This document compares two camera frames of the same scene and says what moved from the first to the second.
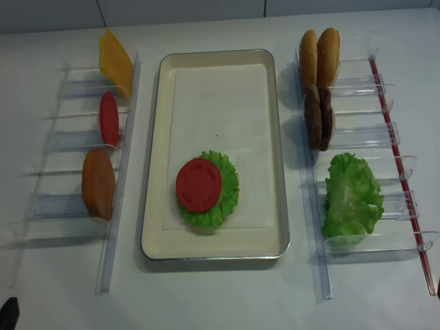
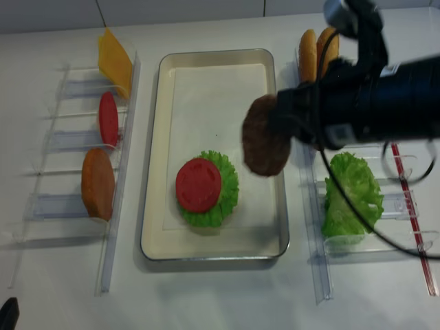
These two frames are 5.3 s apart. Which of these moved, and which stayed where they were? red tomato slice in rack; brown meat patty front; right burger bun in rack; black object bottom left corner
Moved: brown meat patty front
Stayed: right burger bun in rack; black object bottom left corner; red tomato slice in rack
